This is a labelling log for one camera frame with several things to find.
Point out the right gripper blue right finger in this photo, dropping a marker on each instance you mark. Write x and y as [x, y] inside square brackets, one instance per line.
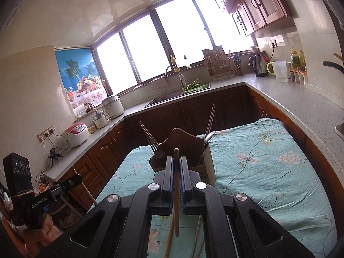
[235, 226]

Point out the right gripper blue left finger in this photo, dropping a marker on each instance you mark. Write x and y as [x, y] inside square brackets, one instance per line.
[117, 226]

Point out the long bamboo chopstick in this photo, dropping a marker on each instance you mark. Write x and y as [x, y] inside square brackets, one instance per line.
[169, 238]

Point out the silver fork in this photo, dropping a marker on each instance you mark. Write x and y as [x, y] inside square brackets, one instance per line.
[152, 139]

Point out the silver metal spoon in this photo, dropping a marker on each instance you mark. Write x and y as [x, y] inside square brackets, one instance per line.
[208, 138]

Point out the ridged wooden chopstick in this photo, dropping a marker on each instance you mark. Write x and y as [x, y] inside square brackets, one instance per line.
[176, 192]

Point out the person left hand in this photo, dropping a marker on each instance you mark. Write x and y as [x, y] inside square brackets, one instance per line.
[37, 239]

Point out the teal floral tablecloth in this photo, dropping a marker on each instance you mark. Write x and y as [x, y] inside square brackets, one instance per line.
[259, 159]

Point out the white and red rice cooker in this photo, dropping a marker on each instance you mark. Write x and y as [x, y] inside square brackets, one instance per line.
[76, 134]

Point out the wooden utensil holder block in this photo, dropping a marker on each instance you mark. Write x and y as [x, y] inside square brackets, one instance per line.
[194, 149]

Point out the small white electric pot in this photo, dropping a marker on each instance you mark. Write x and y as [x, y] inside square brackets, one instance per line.
[100, 119]

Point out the upright dark chopstick in holder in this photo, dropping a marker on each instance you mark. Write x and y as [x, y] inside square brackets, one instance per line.
[209, 125]

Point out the white round cooker pot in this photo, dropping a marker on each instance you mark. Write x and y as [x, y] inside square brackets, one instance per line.
[113, 106]

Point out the tropical fruit roller blind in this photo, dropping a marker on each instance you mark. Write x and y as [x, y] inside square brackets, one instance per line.
[80, 77]

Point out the green vegetables in basket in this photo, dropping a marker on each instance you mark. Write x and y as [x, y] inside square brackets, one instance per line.
[194, 85]

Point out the chrome sink faucet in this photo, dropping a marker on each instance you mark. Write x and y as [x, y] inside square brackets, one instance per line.
[174, 69]

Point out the steel electric kettle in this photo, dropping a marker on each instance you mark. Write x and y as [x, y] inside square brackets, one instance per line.
[258, 65]

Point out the wooden dish rack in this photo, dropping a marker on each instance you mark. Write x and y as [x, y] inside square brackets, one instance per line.
[218, 63]

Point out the oil bottles on rack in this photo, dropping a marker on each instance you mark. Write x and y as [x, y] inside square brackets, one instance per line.
[298, 69]

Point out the black wok on stove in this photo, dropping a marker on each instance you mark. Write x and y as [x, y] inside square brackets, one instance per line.
[335, 65]

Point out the wall power socket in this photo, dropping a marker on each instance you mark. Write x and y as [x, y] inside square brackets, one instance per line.
[42, 136]

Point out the upper wooden wall cabinets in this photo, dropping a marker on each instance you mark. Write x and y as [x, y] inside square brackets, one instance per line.
[253, 15]

